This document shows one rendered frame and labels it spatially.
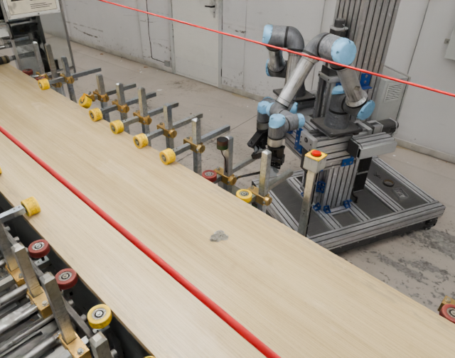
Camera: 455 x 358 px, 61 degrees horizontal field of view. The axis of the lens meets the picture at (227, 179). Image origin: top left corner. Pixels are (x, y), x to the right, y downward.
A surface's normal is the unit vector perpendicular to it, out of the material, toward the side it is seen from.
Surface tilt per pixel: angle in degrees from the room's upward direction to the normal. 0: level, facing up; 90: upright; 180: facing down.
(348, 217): 0
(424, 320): 0
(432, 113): 90
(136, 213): 0
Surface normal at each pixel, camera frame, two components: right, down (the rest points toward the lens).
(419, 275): 0.02, -0.82
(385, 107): 0.37, 0.54
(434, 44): -0.61, 0.44
